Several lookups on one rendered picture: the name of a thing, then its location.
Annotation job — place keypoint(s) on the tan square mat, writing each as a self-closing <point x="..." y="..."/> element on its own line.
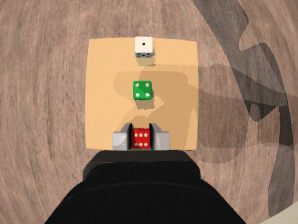
<point x="109" y="105"/>

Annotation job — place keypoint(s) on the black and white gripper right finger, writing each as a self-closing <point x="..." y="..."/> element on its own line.
<point x="159" y="140"/>

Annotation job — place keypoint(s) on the dark red die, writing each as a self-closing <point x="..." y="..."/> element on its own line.
<point x="140" y="138"/>

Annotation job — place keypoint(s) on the green die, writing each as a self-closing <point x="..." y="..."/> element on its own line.
<point x="142" y="90"/>

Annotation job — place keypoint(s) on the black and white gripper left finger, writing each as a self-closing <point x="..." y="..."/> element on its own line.
<point x="122" y="140"/>

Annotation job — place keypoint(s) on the white die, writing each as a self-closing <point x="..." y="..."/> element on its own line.
<point x="143" y="47"/>

